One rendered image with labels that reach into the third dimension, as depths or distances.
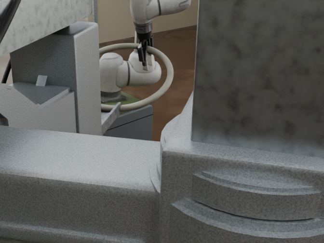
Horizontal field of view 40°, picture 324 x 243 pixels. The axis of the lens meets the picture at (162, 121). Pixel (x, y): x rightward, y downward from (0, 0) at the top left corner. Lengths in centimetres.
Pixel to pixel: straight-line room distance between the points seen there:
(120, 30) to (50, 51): 659
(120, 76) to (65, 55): 136
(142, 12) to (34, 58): 83
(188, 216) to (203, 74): 19
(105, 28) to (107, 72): 507
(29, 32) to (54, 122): 30
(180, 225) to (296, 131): 20
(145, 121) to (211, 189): 222
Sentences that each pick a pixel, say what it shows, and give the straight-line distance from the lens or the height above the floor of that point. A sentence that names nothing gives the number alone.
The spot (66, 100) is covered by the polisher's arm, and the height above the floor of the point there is 136.
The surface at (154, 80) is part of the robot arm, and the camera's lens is 275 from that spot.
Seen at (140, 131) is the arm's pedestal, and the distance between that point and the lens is 279.
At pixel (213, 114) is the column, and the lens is 60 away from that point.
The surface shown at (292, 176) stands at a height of 155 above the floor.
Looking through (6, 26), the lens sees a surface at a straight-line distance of 97.
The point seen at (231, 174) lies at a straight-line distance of 60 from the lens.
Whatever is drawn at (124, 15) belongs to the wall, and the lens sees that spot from 794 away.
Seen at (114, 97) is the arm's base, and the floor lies 87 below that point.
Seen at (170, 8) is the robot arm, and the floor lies 148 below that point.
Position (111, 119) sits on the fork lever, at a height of 110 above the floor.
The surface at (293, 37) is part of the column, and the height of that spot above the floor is 171.
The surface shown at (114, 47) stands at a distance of 230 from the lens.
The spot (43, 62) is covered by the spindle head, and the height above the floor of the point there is 145.
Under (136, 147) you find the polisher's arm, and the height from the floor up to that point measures 147.
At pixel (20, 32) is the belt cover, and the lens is 106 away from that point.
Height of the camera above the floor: 183
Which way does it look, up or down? 24 degrees down
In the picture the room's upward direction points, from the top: 2 degrees clockwise
